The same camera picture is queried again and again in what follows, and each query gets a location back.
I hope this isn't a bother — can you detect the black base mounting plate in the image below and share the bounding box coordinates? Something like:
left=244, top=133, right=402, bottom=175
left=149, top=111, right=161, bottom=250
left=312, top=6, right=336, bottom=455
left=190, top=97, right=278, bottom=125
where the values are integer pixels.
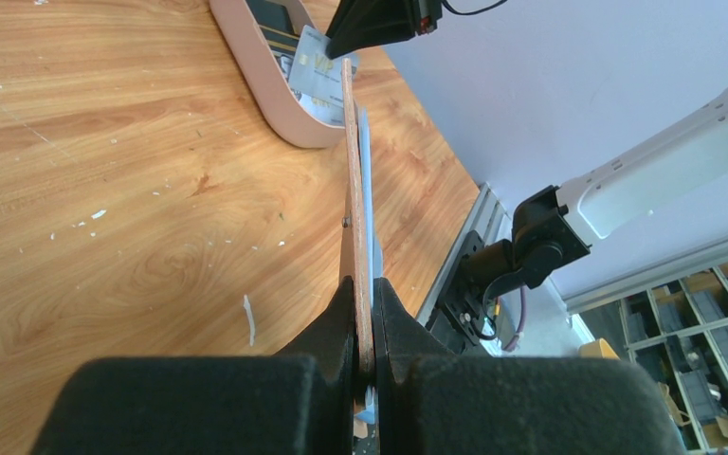
left=420, top=230, right=512, bottom=356

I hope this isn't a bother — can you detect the black striped card in tray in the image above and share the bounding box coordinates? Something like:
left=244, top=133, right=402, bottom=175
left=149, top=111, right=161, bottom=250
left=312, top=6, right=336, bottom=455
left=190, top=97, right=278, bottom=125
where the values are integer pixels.
left=246, top=0, right=299, bottom=55

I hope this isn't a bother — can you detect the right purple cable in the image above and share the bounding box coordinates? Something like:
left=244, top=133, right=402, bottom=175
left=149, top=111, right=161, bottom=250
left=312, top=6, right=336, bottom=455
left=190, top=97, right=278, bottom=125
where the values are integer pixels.
left=501, top=283, right=529, bottom=353

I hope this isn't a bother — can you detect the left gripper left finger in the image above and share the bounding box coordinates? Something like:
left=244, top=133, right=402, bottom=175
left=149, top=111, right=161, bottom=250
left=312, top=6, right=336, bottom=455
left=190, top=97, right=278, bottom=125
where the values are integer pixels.
left=32, top=278, right=356, bottom=454

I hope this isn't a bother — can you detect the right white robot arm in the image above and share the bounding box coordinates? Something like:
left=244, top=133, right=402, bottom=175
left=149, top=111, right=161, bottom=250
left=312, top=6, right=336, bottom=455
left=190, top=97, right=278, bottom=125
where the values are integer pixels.
left=463, top=87, right=728, bottom=294

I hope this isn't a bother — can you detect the pink oval card tray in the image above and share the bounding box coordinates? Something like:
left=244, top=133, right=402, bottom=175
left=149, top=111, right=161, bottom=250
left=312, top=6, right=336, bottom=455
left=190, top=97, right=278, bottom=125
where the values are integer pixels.
left=209, top=0, right=346, bottom=149

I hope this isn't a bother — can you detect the metal parts shelf rack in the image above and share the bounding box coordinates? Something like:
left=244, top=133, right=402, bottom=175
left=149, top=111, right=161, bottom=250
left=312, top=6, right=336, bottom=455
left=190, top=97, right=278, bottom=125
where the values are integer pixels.
left=566, top=239, right=728, bottom=454

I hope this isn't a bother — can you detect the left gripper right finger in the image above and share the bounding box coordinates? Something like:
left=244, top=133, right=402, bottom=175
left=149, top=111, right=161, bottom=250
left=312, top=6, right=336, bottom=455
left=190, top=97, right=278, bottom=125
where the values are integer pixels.
left=373, top=279, right=685, bottom=454

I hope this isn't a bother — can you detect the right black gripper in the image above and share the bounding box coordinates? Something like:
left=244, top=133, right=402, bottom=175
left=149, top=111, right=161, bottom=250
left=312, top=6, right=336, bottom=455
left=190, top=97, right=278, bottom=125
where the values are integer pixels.
left=325, top=0, right=443, bottom=59

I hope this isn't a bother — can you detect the silver VIP credit card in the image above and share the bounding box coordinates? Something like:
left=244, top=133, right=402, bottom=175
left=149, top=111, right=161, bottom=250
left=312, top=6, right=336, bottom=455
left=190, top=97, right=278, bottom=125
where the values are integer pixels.
left=284, top=25, right=344, bottom=126

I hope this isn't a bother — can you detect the yellow scoop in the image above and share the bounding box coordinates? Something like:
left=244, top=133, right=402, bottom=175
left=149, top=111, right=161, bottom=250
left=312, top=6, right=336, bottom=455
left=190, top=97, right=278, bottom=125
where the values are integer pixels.
left=578, top=338, right=619, bottom=359

